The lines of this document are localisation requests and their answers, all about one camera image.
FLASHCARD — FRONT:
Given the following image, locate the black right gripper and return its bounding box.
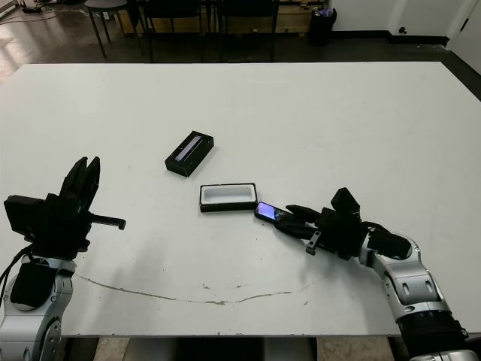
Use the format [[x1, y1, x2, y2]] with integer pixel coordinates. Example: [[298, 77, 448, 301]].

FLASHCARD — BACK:
[[275, 204, 368, 261]]

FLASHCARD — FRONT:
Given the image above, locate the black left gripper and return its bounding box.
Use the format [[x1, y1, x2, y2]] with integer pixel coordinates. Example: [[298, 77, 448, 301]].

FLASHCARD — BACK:
[[31, 156, 127, 260]]

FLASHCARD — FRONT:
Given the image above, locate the black phone-like camera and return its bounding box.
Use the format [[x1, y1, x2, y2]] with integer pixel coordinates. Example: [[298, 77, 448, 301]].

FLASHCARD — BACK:
[[253, 201, 295, 227]]

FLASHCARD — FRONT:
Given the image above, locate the black box lid silver stripe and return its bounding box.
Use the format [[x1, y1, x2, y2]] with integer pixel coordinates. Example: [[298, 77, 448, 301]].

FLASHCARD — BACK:
[[163, 129, 216, 178]]

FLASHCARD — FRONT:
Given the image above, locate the black box base white insert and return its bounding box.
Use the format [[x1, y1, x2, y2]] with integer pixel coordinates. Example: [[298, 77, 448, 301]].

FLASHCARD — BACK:
[[198, 181, 259, 214]]

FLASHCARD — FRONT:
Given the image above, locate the black trash bin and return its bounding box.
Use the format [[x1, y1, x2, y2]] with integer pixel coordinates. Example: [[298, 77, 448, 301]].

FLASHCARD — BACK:
[[307, 7, 339, 47]]

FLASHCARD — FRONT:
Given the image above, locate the wooden shipping crate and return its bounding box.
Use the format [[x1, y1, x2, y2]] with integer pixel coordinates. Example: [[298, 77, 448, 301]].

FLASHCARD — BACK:
[[277, 6, 313, 38]]

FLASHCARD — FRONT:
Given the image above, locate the white door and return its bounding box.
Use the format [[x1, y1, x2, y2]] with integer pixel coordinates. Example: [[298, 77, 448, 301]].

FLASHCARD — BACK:
[[448, 0, 481, 58]]

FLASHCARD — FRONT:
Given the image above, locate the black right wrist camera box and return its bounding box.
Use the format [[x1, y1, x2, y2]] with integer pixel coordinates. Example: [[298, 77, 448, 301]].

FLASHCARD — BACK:
[[329, 187, 362, 220]]

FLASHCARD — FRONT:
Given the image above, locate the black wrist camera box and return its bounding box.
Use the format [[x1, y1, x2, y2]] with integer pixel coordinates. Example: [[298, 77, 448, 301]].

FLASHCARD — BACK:
[[329, 187, 362, 220], [3, 194, 49, 241]]

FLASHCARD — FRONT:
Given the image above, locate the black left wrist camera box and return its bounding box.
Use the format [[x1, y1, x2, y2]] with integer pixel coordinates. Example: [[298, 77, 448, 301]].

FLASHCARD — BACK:
[[3, 194, 49, 241]]

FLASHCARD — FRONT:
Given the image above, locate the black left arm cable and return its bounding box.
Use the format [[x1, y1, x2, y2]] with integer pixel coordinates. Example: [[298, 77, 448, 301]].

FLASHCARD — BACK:
[[0, 245, 35, 304]]

